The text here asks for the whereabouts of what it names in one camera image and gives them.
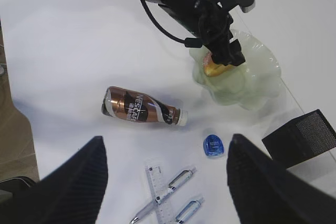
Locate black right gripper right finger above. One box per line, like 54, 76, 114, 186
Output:
226, 134, 335, 223

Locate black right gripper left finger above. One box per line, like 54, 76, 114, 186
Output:
1, 136, 108, 223

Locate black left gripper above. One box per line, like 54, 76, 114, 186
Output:
159, 0, 245, 66

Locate sugared bread roll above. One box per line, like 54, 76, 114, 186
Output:
202, 51, 234, 77

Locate Nescafe coffee bottle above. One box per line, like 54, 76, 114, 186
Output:
101, 86, 188, 126

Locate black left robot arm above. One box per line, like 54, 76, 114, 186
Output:
140, 0, 245, 67

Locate blue pencil sharpener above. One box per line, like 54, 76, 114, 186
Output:
203, 134, 225, 157

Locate black mesh pen holder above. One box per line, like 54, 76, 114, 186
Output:
262, 109, 335, 168

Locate blue grey pen middle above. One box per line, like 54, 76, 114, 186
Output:
175, 197, 204, 223

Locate grey pen left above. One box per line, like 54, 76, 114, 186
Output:
130, 166, 196, 223

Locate green wavy glass plate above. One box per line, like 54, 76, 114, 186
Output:
189, 29, 281, 111

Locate clear plastic ruler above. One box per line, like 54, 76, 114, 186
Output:
145, 159, 173, 224

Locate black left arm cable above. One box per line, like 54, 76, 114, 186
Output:
132, 0, 204, 49

